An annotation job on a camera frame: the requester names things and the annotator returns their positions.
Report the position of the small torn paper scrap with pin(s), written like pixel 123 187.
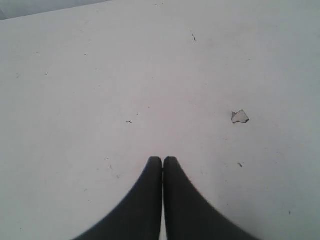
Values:
pixel 239 117

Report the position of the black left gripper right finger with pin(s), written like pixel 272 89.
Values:
pixel 188 216

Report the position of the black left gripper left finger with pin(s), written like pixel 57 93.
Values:
pixel 138 216

